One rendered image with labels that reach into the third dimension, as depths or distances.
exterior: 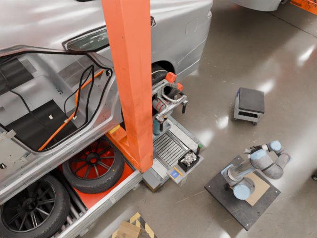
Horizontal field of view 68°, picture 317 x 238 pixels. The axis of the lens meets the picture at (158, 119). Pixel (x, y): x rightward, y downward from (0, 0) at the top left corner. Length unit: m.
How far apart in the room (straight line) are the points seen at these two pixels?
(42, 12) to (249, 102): 2.68
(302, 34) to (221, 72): 2.09
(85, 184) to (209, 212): 1.45
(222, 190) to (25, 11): 2.41
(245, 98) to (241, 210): 1.52
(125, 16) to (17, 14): 0.94
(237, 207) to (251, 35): 3.52
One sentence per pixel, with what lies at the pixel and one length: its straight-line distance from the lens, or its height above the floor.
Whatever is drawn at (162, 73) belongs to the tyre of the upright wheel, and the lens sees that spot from 2.45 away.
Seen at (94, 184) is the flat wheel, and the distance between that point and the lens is 2.58.
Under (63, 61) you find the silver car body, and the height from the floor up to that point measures 1.03.
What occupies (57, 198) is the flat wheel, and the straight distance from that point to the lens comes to 2.65.
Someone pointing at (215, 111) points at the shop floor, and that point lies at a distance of 3.69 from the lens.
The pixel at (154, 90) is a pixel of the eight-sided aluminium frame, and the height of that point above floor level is 1.12.
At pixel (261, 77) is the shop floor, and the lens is 4.44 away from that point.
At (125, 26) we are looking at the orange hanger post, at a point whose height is 2.25.
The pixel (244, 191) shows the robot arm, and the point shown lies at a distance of 2.51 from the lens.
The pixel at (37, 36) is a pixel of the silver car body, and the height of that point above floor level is 1.93.
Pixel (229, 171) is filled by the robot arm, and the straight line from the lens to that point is 2.48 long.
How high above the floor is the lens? 2.87
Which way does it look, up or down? 55 degrees down
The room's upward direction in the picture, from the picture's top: 1 degrees clockwise
